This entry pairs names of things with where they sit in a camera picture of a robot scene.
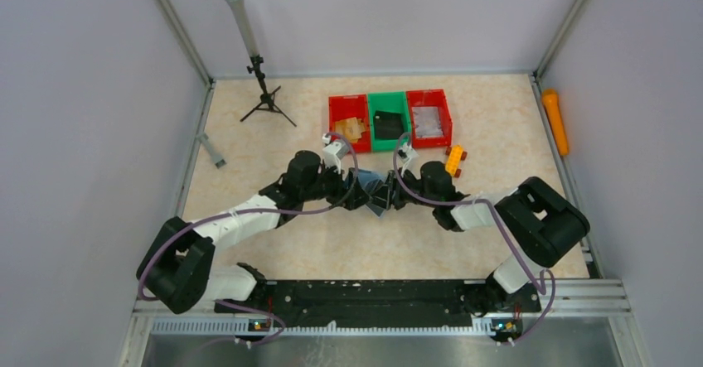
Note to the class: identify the yellow toy block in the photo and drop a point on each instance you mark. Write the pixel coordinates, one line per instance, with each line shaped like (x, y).
(455, 155)

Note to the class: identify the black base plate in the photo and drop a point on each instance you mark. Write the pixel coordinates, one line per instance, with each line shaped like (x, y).
(388, 303)

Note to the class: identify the silver cards in bin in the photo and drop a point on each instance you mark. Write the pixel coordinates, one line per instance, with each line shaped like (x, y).
(427, 122)

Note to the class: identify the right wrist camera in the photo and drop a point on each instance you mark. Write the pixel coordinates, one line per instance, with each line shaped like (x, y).
(407, 156)

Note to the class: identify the orange flashlight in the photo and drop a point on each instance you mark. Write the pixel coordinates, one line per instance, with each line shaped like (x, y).
(550, 101)

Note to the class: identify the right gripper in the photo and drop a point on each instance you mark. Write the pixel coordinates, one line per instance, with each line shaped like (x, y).
(400, 190)

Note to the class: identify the black tripod with grey tube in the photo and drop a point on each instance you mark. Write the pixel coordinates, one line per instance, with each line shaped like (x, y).
(267, 97)

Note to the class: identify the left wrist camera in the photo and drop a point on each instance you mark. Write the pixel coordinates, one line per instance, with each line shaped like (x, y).
(334, 151)

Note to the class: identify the red bin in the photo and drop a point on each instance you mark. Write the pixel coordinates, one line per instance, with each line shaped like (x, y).
(436, 98)
(348, 115)

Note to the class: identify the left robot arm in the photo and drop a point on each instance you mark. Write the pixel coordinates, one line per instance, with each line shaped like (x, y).
(176, 268)

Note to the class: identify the black cards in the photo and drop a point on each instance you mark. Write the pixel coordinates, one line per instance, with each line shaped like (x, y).
(388, 125)

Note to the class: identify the green bin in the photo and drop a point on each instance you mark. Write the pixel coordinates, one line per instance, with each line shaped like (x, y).
(390, 102)

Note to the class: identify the blue card holder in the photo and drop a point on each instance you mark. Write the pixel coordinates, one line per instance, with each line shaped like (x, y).
(366, 177)

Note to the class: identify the grey small tool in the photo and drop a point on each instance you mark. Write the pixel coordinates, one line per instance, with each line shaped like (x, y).
(216, 158)

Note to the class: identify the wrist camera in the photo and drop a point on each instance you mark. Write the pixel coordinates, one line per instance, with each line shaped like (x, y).
(334, 151)
(407, 156)

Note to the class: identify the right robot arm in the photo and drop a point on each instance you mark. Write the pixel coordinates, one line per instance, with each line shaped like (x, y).
(538, 224)

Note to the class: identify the left red bin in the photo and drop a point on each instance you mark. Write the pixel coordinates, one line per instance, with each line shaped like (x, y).
(348, 115)

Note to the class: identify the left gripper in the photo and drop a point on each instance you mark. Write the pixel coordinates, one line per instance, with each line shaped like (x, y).
(347, 190)

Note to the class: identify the right red bin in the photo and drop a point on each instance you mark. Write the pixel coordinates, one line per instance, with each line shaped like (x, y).
(436, 98)

